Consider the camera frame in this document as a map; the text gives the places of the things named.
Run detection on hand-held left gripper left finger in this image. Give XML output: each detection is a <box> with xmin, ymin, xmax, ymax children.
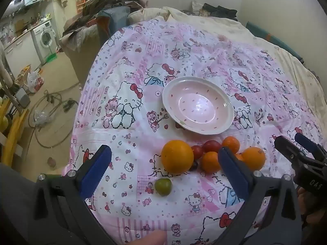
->
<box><xmin>34</xmin><ymin>145</ymin><xmax>113</xmax><ymax>245</ymax></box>

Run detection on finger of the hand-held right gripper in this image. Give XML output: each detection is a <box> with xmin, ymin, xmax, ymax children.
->
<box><xmin>294</xmin><ymin>133</ymin><xmax>327</xmax><ymax>162</ymax></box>
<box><xmin>274</xmin><ymin>136</ymin><xmax>308</xmax><ymax>170</ymax></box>

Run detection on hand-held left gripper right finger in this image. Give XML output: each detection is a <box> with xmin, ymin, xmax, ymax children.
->
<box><xmin>217</xmin><ymin>147</ymin><xmax>303</xmax><ymax>245</ymax></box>

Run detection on medium yellow-orange orange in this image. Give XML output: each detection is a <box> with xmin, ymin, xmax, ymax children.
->
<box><xmin>241</xmin><ymin>147</ymin><xmax>266</xmax><ymax>172</ymax></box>

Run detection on deep orange tangerine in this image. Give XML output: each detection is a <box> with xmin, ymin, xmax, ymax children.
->
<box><xmin>200</xmin><ymin>151</ymin><xmax>221</xmax><ymax>174</ymax></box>
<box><xmin>221</xmin><ymin>136</ymin><xmax>241</xmax><ymax>155</ymax></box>

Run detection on large yellow-orange orange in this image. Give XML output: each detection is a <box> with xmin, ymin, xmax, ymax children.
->
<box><xmin>161</xmin><ymin>139</ymin><xmax>195</xmax><ymax>174</ymax></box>

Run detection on pink speckled bowl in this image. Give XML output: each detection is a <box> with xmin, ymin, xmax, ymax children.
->
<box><xmin>162</xmin><ymin>77</ymin><xmax>235</xmax><ymax>135</ymax></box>

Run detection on person's right hand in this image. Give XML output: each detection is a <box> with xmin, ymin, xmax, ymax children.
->
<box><xmin>297</xmin><ymin>187</ymin><xmax>311</xmax><ymax>226</ymax></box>

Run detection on red cherry tomato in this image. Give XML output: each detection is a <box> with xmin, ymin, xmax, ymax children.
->
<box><xmin>203</xmin><ymin>140</ymin><xmax>222</xmax><ymax>154</ymax></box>
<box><xmin>191</xmin><ymin>145</ymin><xmax>204</xmax><ymax>159</ymax></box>

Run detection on small green fruit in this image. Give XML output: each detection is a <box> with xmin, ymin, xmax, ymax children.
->
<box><xmin>155</xmin><ymin>178</ymin><xmax>172</xmax><ymax>197</ymax></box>

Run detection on clear plastic bag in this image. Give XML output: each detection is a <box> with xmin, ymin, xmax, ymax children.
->
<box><xmin>34</xmin><ymin>108</ymin><xmax>53</xmax><ymax>124</ymax></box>

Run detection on yellow wooden chair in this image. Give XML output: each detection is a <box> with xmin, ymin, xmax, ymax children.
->
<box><xmin>0</xmin><ymin>99</ymin><xmax>30</xmax><ymax>166</ymax></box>

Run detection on grey box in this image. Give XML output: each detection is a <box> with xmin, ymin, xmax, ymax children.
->
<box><xmin>15</xmin><ymin>87</ymin><xmax>31</xmax><ymax>109</ymax></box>

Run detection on pink cartoon printed blanket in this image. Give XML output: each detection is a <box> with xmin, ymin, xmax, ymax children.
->
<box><xmin>63</xmin><ymin>18</ymin><xmax>327</xmax><ymax>245</ymax></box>

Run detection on teal mat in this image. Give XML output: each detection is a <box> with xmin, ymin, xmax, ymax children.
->
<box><xmin>245</xmin><ymin>22</ymin><xmax>304</xmax><ymax>64</ymax></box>

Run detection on white red plastic bag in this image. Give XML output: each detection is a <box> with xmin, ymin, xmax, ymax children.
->
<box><xmin>27</xmin><ymin>69</ymin><xmax>44</xmax><ymax>93</ymax></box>

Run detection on brown sofa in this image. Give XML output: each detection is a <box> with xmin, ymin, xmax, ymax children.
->
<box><xmin>60</xmin><ymin>28</ymin><xmax>110</xmax><ymax>87</ymax></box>

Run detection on wicker basket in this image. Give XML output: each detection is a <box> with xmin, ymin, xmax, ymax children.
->
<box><xmin>14</xmin><ymin>66</ymin><xmax>31</xmax><ymax>85</ymax></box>

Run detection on kitchen counter cabinet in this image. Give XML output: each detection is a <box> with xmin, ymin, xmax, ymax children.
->
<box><xmin>4</xmin><ymin>34</ymin><xmax>43</xmax><ymax>68</ymax></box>

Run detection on white washing machine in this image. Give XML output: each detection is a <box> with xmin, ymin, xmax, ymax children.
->
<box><xmin>31</xmin><ymin>20</ymin><xmax>59</xmax><ymax>60</ymax></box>

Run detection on dark folded clothes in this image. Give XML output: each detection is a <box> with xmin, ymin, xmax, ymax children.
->
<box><xmin>202</xmin><ymin>3</ymin><xmax>238</xmax><ymax>21</ymax></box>

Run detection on pile of dark clothes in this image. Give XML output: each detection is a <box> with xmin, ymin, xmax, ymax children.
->
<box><xmin>63</xmin><ymin>0</ymin><xmax>140</xmax><ymax>37</ymax></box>

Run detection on coiled hose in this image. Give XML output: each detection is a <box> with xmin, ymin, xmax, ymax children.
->
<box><xmin>28</xmin><ymin>89</ymin><xmax>77</xmax><ymax>148</ymax></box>

